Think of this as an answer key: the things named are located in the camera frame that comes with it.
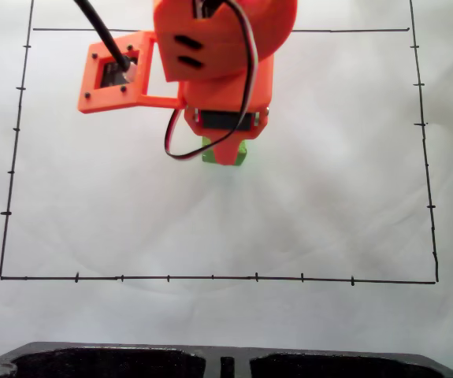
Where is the green textured block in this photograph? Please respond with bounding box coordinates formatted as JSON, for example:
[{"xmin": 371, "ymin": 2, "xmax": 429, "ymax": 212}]
[{"xmin": 200, "ymin": 135, "xmax": 248, "ymax": 168}]

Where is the white sheet with drawn rectangle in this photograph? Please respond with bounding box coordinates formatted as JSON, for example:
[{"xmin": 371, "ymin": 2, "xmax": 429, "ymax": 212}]
[{"xmin": 0, "ymin": 0, "xmax": 453, "ymax": 358}]

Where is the black plastic tray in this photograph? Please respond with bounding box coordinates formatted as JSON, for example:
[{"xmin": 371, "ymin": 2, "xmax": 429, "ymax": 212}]
[{"xmin": 0, "ymin": 341, "xmax": 453, "ymax": 378}]

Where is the red white black servo wire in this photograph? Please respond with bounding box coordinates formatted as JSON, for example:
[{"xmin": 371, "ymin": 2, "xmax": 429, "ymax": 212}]
[{"xmin": 164, "ymin": 0, "xmax": 260, "ymax": 161}]

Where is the orange camera mount with camera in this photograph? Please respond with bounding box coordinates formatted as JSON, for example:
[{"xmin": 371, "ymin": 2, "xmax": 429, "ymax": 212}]
[{"xmin": 76, "ymin": 31, "xmax": 184, "ymax": 116}]

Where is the black camera cable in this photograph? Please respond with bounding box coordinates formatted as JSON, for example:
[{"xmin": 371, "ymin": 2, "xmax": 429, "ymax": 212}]
[{"xmin": 71, "ymin": 0, "xmax": 137, "ymax": 82}]

